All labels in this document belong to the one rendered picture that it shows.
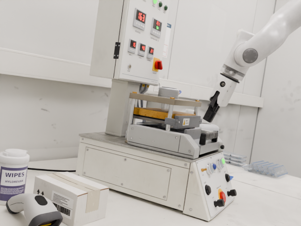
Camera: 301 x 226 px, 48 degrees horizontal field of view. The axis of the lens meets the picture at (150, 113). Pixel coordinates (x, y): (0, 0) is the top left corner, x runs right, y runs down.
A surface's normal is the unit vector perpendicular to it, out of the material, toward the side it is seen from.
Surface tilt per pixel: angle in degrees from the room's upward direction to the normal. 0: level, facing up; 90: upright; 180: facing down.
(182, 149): 90
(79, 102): 90
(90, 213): 91
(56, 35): 90
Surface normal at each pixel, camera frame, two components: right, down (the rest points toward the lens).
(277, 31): 0.44, -0.26
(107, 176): -0.47, 0.00
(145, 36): 0.88, 0.15
